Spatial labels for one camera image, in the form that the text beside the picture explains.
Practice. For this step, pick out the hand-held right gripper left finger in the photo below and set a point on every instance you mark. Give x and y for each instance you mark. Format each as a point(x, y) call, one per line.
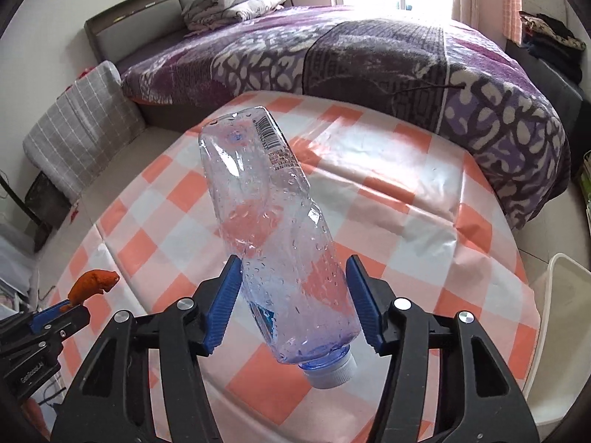
point(226, 304)

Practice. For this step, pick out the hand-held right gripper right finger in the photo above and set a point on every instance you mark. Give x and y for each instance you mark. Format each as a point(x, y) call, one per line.
point(364, 304)

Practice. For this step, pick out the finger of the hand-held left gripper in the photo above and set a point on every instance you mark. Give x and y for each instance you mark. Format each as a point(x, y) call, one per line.
point(46, 317)
point(69, 323)

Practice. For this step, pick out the orange toy piece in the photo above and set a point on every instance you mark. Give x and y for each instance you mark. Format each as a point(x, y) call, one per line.
point(94, 284)

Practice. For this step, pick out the clear plastic bottle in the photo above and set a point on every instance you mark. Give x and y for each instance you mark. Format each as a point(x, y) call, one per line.
point(277, 240)

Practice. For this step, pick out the white plastic bin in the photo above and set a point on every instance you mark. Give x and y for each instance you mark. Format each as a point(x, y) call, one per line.
point(568, 286)

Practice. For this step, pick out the orange white checkered tablecloth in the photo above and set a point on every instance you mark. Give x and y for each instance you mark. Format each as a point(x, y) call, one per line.
point(392, 194)

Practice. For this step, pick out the dark mesh basket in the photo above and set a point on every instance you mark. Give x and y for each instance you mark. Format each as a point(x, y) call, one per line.
point(46, 203)

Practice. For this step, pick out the grey plaid cloth cover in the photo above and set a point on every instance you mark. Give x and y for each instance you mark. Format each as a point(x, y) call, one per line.
point(83, 124)

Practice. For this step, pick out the bed with purple blanket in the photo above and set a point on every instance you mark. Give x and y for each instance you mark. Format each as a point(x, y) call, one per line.
point(369, 55)

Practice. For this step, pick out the black bench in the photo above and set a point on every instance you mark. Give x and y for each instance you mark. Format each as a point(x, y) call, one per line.
point(563, 101)

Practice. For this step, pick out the folded floral quilt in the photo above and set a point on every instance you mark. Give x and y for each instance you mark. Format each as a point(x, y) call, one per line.
point(235, 0)

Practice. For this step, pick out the pile of dark clothes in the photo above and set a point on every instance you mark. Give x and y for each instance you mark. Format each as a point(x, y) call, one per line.
point(554, 41)

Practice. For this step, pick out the orange checkered hanging cloth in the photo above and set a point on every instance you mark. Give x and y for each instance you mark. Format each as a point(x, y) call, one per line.
point(511, 9)

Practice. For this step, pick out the dark bed frame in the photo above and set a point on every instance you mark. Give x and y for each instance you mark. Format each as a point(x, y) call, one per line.
point(138, 23)

